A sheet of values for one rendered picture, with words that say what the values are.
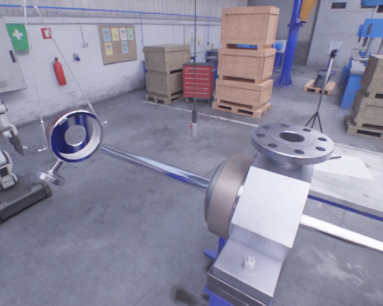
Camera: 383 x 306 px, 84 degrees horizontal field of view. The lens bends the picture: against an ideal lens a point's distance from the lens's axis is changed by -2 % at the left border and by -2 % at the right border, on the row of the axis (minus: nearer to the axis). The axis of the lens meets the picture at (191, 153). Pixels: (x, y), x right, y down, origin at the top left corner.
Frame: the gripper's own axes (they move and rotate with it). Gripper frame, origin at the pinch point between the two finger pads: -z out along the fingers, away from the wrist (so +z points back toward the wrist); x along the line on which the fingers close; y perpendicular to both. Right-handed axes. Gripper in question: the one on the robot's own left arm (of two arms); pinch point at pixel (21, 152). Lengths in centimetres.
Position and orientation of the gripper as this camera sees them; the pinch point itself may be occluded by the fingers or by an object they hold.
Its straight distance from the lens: 298.2
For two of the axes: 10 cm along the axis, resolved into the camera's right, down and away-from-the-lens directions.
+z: -1.7, -9.0, -4.0
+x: 8.2, 0.9, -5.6
